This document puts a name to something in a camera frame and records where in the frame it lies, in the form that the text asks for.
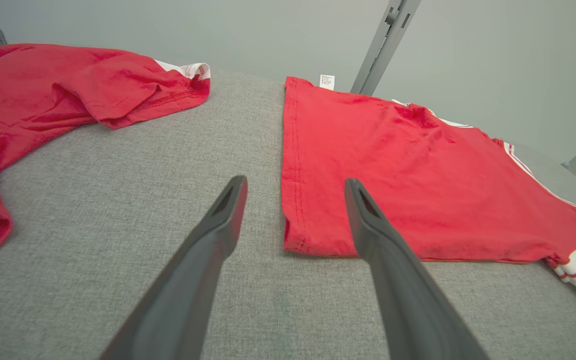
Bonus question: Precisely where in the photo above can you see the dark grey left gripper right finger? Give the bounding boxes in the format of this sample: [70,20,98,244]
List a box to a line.
[343,177,492,360]

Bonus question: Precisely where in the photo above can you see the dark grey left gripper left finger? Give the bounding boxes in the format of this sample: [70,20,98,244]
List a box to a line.
[99,175,249,360]

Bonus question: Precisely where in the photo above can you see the red Bulls basketball jersey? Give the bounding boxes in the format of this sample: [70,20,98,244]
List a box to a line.
[281,73,576,332]

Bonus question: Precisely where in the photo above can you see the red white-striped basketball shorts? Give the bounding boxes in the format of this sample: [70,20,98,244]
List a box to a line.
[0,43,212,271]

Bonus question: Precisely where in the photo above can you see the grey partition joint post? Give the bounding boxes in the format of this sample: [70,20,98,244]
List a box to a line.
[350,0,423,97]

